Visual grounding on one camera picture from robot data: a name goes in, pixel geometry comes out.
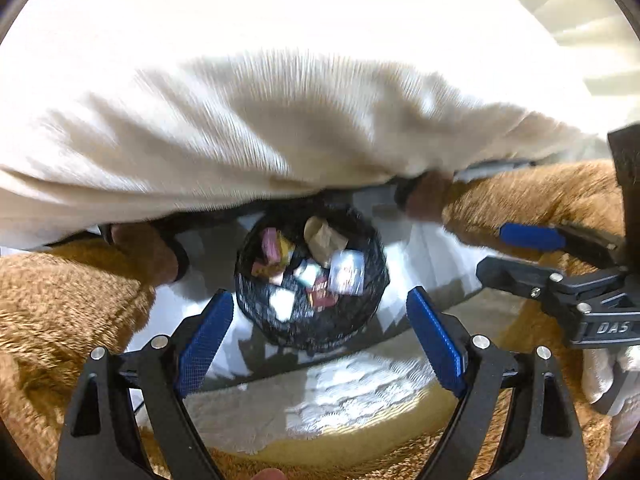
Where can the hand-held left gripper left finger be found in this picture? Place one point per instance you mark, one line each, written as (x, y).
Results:
(205, 345)

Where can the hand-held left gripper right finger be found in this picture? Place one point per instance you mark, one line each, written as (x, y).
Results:
(437, 342)

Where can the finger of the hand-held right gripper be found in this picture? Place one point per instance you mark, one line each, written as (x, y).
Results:
(510, 272)
(530, 236)

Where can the white paper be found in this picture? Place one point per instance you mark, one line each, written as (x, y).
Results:
(282, 304)

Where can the black bag trash bin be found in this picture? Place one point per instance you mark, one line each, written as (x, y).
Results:
(310, 332)

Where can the clear plastic cup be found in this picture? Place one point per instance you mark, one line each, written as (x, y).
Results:
(346, 272)

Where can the pink drink carton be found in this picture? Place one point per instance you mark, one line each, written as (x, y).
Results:
(270, 244)

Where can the colourful snack packet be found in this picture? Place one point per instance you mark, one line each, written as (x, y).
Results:
(322, 294)

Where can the brown paper bag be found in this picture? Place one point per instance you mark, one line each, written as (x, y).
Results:
(325, 240)

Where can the person's right hand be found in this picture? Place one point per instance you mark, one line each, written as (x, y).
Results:
(597, 370)

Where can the person's right leg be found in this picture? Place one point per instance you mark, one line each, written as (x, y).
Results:
(525, 195)

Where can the person's leg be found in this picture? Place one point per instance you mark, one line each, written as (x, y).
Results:
(60, 310)
(525, 195)

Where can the person's left leg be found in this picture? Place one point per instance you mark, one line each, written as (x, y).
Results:
(60, 310)

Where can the cream curtain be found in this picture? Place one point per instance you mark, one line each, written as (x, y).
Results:
(590, 35)

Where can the beige blanket bed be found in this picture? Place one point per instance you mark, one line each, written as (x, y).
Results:
(250, 135)

